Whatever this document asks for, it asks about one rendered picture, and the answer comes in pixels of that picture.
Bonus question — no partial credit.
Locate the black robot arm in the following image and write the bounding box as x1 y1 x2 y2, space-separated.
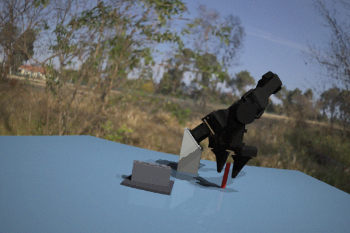
189 71 282 148

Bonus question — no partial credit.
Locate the red peg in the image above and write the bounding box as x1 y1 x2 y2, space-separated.
221 163 231 188

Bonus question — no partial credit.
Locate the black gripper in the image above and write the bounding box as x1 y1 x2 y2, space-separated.
208 123 258 178

